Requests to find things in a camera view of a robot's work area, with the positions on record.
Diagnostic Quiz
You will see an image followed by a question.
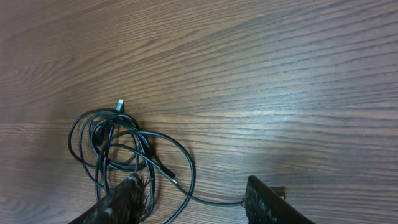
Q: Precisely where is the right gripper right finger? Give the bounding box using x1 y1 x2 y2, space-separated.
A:
244 175 314 224

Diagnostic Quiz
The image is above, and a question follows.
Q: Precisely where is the black cable with plugs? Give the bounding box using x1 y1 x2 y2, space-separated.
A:
67 99 246 224

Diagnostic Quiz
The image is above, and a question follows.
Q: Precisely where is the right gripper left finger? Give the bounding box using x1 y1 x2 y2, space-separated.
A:
70 173 145 224

